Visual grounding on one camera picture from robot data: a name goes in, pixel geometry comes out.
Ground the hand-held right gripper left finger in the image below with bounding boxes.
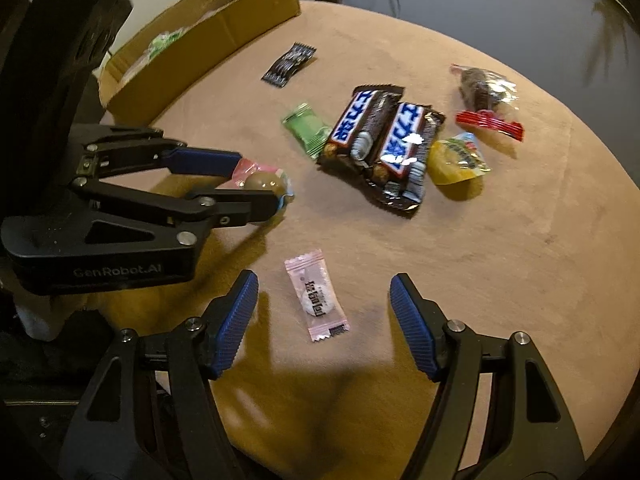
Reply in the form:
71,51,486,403
57,269,261,480

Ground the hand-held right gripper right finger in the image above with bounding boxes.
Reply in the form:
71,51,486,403
389,272,588,480

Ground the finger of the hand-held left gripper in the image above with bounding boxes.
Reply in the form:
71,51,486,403
70,177,283,231
72,127,243,181

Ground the pink chocolate ball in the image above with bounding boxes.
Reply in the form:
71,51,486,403
231,158,296,211

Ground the pink white candy packet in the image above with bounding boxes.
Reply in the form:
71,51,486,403
284,248,349,343

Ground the pale green candy packet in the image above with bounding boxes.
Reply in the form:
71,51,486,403
281,102,333,161

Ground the small black snack packet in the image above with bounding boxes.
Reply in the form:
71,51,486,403
261,42,317,88

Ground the brown cardboard box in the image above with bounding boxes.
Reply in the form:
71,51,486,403
98,0,301,128

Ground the yellow jelly cup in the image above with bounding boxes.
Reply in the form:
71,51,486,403
427,132,492,202

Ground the clear snack bag red label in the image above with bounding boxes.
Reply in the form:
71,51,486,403
449,63,526,143

